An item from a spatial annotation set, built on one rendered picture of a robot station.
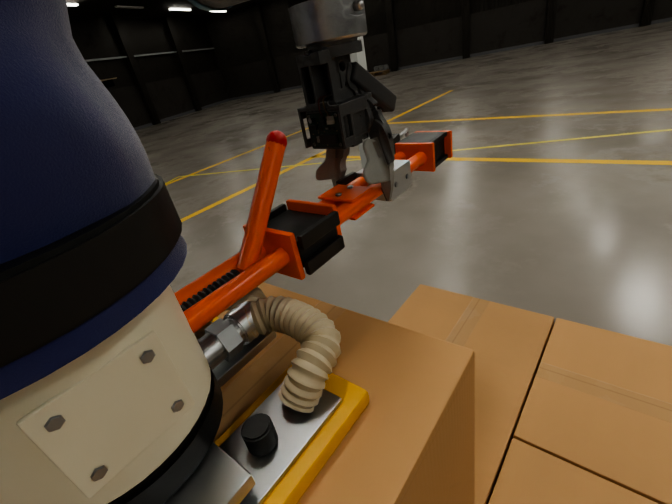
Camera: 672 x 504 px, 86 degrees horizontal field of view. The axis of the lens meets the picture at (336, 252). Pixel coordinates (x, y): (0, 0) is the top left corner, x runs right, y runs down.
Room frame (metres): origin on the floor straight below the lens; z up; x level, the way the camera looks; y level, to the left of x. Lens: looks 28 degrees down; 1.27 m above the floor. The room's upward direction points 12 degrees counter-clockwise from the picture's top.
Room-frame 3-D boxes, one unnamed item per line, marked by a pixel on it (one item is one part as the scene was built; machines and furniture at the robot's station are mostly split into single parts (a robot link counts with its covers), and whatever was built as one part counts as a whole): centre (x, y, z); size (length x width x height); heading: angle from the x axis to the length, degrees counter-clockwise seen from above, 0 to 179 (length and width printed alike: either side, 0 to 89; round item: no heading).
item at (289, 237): (0.41, 0.05, 1.08); 0.10 x 0.08 x 0.06; 47
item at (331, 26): (0.51, -0.05, 1.29); 0.10 x 0.09 x 0.05; 46
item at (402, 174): (0.57, -0.10, 1.07); 0.07 x 0.07 x 0.04; 47
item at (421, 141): (0.66, -0.20, 1.08); 0.08 x 0.07 x 0.05; 137
